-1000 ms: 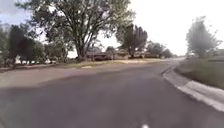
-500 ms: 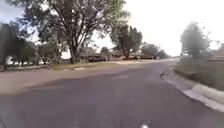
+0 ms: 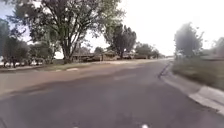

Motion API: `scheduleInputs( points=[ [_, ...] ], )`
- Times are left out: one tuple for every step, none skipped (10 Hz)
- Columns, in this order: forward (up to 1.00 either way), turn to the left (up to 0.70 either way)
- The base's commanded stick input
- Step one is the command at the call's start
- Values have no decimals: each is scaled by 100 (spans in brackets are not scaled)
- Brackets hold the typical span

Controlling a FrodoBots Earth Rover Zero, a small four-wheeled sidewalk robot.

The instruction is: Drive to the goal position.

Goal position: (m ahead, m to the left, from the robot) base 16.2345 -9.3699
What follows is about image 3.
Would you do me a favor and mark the row of trees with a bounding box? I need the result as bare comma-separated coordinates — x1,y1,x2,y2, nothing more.
0,18,56,68

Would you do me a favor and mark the low building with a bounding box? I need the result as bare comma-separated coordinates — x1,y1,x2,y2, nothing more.
71,49,138,63

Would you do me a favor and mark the grass verge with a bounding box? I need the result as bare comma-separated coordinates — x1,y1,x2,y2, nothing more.
0,61,111,73
171,57,224,91

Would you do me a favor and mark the large spreading tree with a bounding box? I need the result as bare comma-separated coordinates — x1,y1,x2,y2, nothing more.
6,0,126,65

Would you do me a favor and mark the dark tree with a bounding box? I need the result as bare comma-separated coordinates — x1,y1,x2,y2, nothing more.
103,23,138,60
134,42,161,60
173,21,204,58

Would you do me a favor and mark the grey asphalt road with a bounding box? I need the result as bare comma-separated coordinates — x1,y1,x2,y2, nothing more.
0,58,224,128

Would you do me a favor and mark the pale concrete kerb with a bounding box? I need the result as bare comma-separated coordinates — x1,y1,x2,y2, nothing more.
158,61,224,116

